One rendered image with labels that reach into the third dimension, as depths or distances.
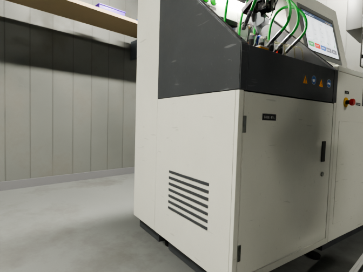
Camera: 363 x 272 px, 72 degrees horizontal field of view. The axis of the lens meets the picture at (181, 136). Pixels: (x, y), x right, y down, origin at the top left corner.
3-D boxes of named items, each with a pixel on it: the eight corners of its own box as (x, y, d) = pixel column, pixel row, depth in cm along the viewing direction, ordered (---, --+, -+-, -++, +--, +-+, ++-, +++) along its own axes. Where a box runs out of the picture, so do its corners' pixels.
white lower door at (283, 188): (237, 280, 91) (245, 90, 87) (232, 277, 93) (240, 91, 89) (326, 238, 128) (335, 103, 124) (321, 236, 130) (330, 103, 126)
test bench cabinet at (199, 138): (229, 310, 91) (239, 89, 86) (153, 243, 138) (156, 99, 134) (327, 256, 130) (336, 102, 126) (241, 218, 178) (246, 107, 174)
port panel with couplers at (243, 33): (238, 62, 157) (240, 12, 155) (234, 63, 159) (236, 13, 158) (252, 66, 164) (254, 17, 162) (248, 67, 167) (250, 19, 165)
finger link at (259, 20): (262, 29, 117) (263, 8, 116) (251, 32, 122) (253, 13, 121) (266, 30, 119) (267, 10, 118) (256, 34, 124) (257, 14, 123)
